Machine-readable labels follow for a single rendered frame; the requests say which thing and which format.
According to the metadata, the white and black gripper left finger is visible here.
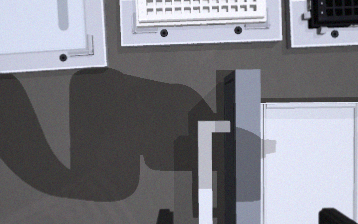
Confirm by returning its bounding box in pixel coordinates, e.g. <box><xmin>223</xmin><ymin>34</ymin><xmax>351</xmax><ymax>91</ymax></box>
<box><xmin>156</xmin><ymin>209</ymin><xmax>174</xmax><ymax>224</ymax></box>

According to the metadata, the black multiwell plate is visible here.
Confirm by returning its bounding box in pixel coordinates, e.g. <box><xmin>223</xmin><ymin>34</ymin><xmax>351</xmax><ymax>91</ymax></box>
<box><xmin>307</xmin><ymin>0</ymin><xmax>358</xmax><ymax>29</ymax></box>

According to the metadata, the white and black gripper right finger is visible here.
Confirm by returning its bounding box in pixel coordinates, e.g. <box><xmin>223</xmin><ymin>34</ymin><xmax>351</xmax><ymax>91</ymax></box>
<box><xmin>318</xmin><ymin>208</ymin><xmax>358</xmax><ymax>224</ymax></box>

